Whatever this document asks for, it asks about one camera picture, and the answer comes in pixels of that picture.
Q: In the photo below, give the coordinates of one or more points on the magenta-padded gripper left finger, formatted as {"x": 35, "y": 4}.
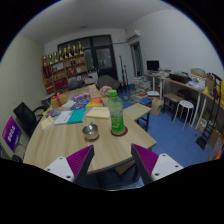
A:
{"x": 71, "y": 165}

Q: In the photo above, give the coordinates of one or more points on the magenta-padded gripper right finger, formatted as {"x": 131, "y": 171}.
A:
{"x": 155, "y": 165}

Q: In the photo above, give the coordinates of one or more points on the round wooden table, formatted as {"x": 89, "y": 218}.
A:
{"x": 83, "y": 140}

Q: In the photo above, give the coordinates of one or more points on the small metal cup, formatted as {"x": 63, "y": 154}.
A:
{"x": 90, "y": 131}

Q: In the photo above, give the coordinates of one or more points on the round red coaster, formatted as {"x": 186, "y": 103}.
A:
{"x": 124, "y": 132}

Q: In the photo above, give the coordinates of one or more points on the white book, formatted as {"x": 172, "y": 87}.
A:
{"x": 63, "y": 117}

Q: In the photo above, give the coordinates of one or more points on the cream paper card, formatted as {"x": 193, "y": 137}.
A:
{"x": 47, "y": 123}

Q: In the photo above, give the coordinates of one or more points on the teal book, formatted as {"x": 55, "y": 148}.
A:
{"x": 77, "y": 116}

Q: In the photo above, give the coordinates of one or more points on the small wooden side table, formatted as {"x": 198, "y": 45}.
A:
{"x": 138, "y": 113}

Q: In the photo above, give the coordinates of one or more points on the blue book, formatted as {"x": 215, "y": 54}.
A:
{"x": 77, "y": 106}

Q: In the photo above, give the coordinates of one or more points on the pale yellow book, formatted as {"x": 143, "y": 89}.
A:
{"x": 98, "y": 112}

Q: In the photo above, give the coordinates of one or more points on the white round stool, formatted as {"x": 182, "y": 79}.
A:
{"x": 184, "y": 111}

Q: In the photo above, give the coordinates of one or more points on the green drink bottle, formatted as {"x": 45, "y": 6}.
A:
{"x": 117, "y": 116}

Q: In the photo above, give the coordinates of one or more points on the brown wooden stool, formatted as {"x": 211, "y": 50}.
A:
{"x": 171, "y": 101}

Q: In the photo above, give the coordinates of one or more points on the black office chair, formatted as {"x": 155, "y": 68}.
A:
{"x": 26, "y": 117}

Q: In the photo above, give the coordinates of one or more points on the purple sign board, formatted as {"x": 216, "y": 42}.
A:
{"x": 11, "y": 132}

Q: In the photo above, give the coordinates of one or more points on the pink box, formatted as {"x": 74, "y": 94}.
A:
{"x": 80, "y": 97}

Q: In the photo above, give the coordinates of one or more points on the stack of books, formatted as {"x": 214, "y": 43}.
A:
{"x": 142, "y": 87}

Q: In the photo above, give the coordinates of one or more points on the long wooden side desk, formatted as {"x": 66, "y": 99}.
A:
{"x": 186, "y": 90}

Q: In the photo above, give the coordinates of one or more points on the grey armchair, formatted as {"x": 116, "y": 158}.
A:
{"x": 107, "y": 81}

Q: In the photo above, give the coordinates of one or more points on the red wooden shelf unit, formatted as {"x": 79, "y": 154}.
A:
{"x": 65, "y": 68}

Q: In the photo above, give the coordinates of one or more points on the computer monitor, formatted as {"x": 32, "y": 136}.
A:
{"x": 153, "y": 65}

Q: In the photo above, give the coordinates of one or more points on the dark window door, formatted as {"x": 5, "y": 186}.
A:
{"x": 96, "y": 56}

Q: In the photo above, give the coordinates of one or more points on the wall air conditioner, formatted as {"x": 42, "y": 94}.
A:
{"x": 133, "y": 34}

